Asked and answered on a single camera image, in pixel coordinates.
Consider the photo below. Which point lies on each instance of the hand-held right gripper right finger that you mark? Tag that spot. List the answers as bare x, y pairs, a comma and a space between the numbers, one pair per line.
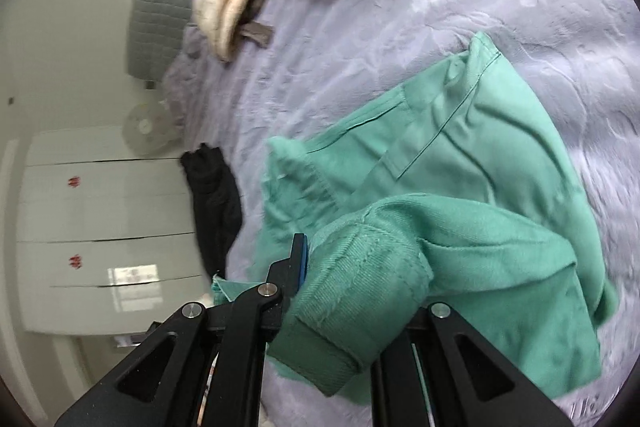
452, 332

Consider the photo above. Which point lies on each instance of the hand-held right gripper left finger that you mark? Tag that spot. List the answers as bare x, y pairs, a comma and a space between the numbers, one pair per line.
301, 257

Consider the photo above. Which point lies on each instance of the green work jacket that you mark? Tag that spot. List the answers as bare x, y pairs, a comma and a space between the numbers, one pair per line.
475, 207

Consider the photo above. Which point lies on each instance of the black garment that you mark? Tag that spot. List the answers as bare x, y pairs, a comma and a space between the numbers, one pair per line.
212, 202

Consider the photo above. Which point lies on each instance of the white wardrobe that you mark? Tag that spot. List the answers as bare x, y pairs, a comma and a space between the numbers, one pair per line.
115, 227

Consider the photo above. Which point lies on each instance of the white fan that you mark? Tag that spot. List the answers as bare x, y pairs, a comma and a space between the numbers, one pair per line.
147, 129

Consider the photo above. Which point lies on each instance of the purple bed blanket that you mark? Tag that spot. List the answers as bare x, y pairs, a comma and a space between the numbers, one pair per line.
400, 7

